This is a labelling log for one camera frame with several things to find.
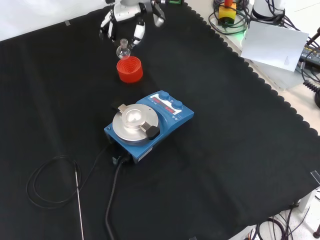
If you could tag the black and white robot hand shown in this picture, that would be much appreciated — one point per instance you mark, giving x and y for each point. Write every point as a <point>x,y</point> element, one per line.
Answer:
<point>126,12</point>

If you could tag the clear round-bottom glass flask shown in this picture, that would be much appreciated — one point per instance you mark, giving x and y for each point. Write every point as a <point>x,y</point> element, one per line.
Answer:
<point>123,51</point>

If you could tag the orange ribbed flask stand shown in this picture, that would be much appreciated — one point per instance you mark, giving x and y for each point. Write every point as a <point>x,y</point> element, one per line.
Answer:
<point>129,70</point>

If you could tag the blue heater with steel plate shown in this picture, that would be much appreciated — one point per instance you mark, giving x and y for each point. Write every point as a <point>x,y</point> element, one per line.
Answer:
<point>147,122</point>

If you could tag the yellow stop button box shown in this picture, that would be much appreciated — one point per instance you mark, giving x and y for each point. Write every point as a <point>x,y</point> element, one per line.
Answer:
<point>227,12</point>

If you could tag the black cloth bench cover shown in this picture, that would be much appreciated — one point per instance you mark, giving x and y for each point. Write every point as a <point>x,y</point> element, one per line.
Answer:
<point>160,140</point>

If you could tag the pale board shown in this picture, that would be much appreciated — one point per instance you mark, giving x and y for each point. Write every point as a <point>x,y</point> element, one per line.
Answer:
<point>273,46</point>

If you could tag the black power adapter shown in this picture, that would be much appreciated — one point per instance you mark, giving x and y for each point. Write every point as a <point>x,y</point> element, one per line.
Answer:
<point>311,53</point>

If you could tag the thin steel temperature probe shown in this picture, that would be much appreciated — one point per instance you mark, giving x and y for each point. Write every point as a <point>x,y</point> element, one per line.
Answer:
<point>79,200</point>

